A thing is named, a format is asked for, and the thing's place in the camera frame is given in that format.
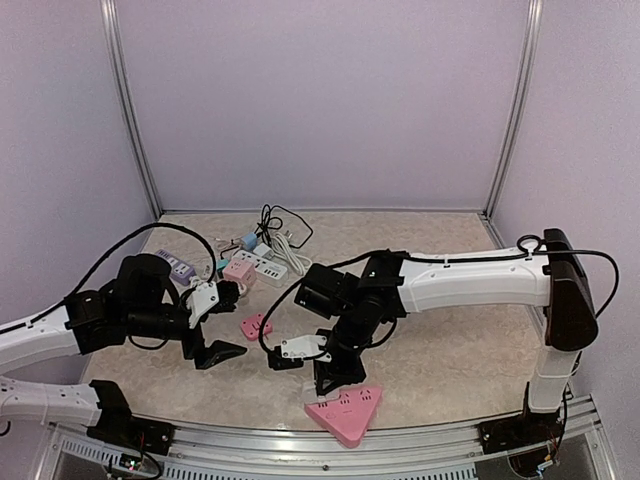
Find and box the pink plug adapter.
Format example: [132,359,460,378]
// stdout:
[240,313,264,341]

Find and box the pink triangular power strip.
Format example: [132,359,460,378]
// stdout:
[304,386,383,449]

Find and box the white plug adapter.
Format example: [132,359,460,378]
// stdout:
[301,382,329,405]

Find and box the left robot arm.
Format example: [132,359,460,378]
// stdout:
[1,254,247,453]

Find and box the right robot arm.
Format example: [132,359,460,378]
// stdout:
[258,228,616,444]

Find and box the purple power strip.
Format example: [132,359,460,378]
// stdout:
[155,249,196,287]

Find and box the teal adapter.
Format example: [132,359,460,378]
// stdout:
[216,258,229,276]

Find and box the pink cube socket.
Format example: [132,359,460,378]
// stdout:
[222,259,256,287]

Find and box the white power strip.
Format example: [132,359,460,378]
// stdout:
[232,250,289,288]

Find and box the light blue adapter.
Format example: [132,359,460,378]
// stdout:
[240,232,258,251]

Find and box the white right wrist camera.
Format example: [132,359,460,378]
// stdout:
[268,335,332,371]

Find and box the white thick cable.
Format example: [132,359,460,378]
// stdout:
[272,233,313,277]

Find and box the black cable bundle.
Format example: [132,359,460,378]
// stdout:
[253,202,314,250]

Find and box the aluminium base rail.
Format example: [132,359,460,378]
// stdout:
[32,394,622,479]

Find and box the aluminium frame post left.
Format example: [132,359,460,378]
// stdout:
[99,0,164,220]

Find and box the aluminium frame post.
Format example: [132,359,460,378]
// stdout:
[483,0,544,223]
[99,0,164,220]

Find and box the aluminium frame post right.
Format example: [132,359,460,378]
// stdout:
[483,0,544,223]

